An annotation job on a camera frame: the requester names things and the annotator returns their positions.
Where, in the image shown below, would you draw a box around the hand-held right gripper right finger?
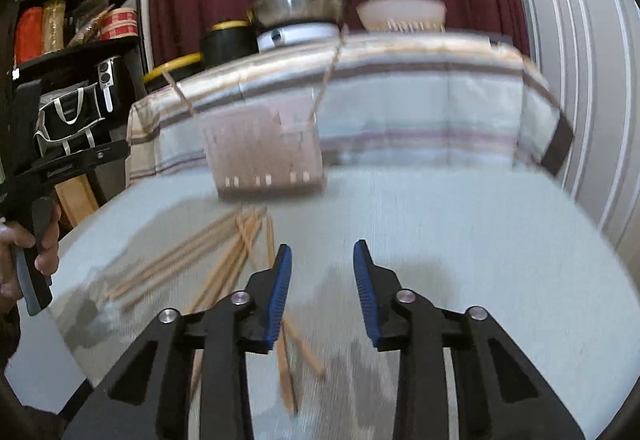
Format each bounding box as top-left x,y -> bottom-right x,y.
352,240 -> 586,440

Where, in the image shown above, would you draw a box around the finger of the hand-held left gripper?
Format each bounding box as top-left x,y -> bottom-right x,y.
30,140 -> 131,184

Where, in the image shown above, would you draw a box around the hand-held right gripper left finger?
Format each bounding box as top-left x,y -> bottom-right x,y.
62,244 -> 293,440

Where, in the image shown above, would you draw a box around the pile of wooden chopsticks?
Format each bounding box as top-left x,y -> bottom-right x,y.
97,207 -> 326,416

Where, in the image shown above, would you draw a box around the long wooden chopstick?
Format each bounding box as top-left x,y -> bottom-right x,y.
161,70 -> 201,118
310,24 -> 350,123

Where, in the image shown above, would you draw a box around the white perforated utensil basket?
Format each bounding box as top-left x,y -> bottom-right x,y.
200,112 -> 328,201

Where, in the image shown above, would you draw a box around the person's left forearm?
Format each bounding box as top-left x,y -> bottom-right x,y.
0,292 -> 21,371

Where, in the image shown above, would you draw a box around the person's left hand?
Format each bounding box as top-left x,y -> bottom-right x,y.
0,204 -> 62,305

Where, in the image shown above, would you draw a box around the light wooden box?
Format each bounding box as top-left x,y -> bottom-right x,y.
55,177 -> 98,225

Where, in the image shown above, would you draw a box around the black silver air fryer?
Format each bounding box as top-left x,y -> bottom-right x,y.
95,54 -> 136,113

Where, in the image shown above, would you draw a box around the black shelf unit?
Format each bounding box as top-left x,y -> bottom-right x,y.
10,0 -> 151,228

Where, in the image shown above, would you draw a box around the red packet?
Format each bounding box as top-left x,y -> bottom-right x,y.
14,7 -> 43,65

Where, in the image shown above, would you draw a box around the flat black yellow-rimmed pan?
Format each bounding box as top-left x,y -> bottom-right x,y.
142,52 -> 203,93

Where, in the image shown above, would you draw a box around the light blue table cover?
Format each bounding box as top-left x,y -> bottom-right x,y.
2,165 -> 640,440

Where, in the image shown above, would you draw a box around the tan packet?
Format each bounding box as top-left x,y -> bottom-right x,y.
41,2 -> 67,53

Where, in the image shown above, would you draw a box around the red striped round box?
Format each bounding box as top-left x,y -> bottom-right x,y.
99,7 -> 138,41

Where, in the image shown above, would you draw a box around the clear plastic bags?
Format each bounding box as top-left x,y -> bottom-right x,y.
67,0 -> 116,48

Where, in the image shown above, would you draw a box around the black pot with yellow lid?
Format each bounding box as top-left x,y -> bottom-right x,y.
200,20 -> 260,65

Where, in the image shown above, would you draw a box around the striped tablecloth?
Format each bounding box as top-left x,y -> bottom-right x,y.
127,32 -> 576,191

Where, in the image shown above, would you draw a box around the white induction cooker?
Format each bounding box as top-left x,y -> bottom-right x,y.
256,22 -> 341,53

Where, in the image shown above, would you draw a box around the steel frying pan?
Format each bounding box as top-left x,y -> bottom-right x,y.
247,0 -> 351,28

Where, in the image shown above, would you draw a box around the white colander bowl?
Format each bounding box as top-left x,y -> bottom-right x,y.
356,0 -> 447,33

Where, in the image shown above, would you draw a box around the white wardrobe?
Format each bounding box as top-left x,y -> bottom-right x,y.
492,0 -> 640,241

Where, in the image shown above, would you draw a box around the black tote bag white handles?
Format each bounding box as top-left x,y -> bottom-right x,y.
34,82 -> 108,155

